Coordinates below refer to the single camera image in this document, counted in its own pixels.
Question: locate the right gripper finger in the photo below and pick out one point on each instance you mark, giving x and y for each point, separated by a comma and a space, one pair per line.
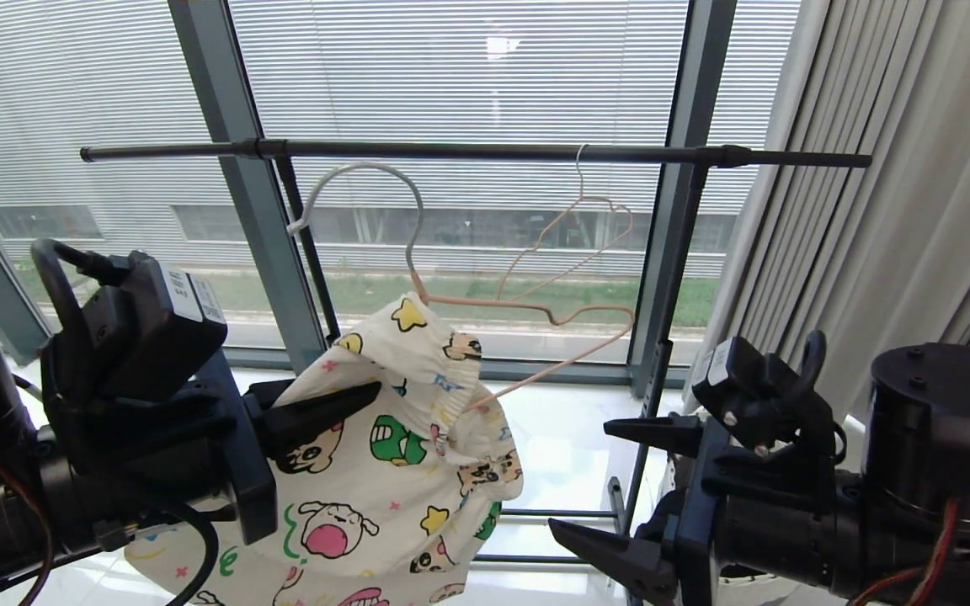
628, 564
662, 436

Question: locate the cream printed garment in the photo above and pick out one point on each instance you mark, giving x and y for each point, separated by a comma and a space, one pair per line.
384, 488

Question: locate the black clothes rack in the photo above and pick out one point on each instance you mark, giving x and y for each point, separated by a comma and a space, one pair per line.
468, 151

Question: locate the window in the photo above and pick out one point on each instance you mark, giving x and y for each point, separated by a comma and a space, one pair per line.
493, 76

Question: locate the beige curtain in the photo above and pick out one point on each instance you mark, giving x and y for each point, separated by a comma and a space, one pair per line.
898, 168

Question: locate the pink clothes hanger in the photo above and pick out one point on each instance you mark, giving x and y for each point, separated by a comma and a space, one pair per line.
579, 168
485, 301

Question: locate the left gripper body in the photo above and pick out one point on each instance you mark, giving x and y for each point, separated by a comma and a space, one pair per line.
253, 480

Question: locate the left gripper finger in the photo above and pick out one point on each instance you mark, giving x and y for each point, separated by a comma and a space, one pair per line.
317, 412

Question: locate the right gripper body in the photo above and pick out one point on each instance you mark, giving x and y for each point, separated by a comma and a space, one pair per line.
780, 547

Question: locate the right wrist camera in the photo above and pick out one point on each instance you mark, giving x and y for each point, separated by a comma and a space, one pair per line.
746, 387

